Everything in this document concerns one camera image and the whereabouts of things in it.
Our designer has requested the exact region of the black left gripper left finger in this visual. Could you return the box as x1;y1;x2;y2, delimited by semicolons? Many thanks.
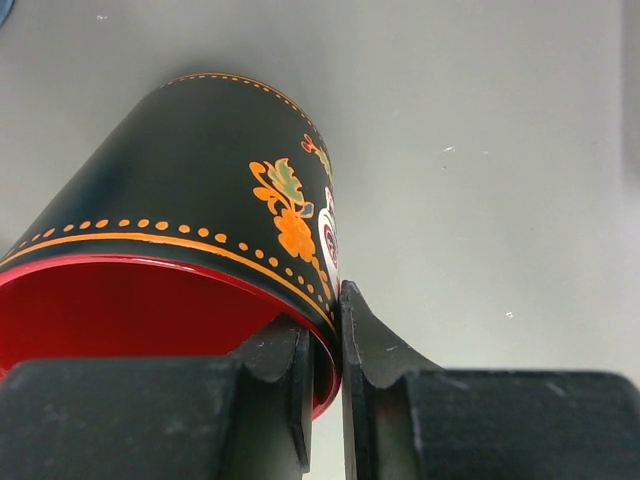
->
217;314;314;479

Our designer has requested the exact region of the black orange mug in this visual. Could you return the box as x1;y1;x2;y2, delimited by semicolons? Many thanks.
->
1;72;340;415

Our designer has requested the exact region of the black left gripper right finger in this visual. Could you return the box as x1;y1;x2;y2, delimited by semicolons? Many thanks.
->
339;280;441;479

